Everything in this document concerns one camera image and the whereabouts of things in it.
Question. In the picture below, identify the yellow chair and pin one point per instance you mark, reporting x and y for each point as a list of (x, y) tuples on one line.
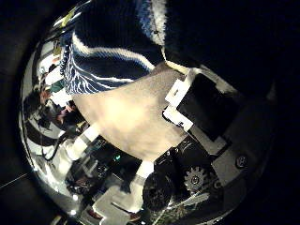
[(67, 18)]

